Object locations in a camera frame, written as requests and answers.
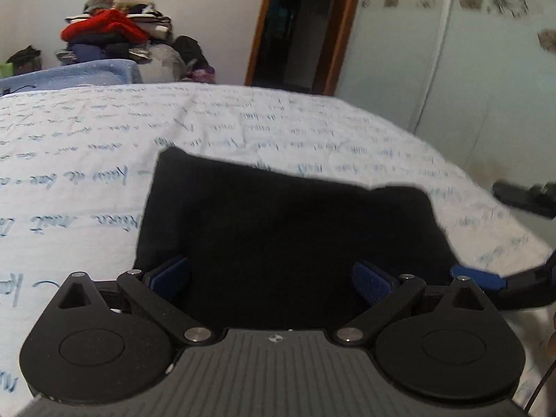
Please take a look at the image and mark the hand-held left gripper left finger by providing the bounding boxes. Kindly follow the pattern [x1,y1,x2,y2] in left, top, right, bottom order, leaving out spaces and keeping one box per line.
[46,256,214,349]

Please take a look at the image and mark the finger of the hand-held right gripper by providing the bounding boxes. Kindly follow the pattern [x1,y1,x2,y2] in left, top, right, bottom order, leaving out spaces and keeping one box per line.
[492,180,556,220]
[451,252,556,311]

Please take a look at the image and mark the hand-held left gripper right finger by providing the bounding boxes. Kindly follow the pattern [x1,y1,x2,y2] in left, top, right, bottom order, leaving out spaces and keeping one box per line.
[332,261,500,349]

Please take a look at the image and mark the black pants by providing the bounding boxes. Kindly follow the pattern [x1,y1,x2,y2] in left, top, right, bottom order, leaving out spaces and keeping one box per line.
[132,146,467,335]

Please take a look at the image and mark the white wardrobe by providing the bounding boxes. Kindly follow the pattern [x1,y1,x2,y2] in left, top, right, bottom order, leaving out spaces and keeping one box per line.
[334,0,556,209]

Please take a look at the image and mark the white printed bed sheet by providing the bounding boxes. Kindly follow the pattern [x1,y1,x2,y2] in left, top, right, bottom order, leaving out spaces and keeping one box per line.
[0,82,556,417]

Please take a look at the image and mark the blue blanket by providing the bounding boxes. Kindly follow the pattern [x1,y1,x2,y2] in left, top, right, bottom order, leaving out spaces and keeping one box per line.
[0,58,144,93]

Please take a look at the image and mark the pile of clothes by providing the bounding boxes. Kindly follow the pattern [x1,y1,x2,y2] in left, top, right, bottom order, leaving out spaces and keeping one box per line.
[56,0,216,84]

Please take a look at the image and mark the dark garment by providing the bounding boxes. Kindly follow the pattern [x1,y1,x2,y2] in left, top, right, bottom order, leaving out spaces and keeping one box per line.
[5,44,43,75]

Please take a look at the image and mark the black cable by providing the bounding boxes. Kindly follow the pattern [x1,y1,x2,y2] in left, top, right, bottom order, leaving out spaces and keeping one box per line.
[525,367,556,415]

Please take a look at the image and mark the wooden door frame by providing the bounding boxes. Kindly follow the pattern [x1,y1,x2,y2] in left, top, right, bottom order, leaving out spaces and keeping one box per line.
[244,0,368,96]

